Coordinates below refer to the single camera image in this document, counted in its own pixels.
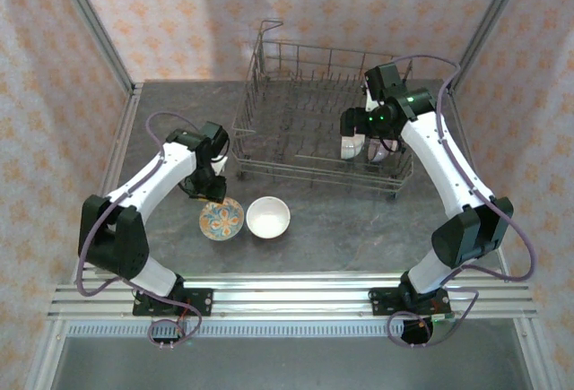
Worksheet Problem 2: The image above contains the white bowl with red outside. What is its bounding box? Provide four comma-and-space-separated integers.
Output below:
246, 195, 291, 239

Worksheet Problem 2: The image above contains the aluminium frame post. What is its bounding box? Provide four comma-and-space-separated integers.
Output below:
448, 0, 535, 91
48, 0, 136, 95

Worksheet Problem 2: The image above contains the blue orange patterned bowl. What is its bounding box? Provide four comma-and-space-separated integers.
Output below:
198, 197, 246, 242

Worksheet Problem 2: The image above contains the grey slotted cable duct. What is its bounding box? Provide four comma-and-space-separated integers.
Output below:
66, 321, 404, 338

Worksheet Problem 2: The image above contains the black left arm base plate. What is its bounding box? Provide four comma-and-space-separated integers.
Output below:
133, 287, 214, 318

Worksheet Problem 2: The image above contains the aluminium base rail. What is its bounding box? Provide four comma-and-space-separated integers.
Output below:
47, 274, 539, 322

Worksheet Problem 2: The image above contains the clear pink glass bowl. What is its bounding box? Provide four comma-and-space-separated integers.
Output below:
366, 137, 401, 165

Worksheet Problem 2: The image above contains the plain cream bowl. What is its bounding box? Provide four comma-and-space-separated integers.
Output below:
339, 133, 365, 160

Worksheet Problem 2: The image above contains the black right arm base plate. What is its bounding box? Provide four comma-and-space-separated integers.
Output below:
368, 287, 452, 318

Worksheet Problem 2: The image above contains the grey wire dish rack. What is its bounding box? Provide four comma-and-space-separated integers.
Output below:
230, 20, 416, 201

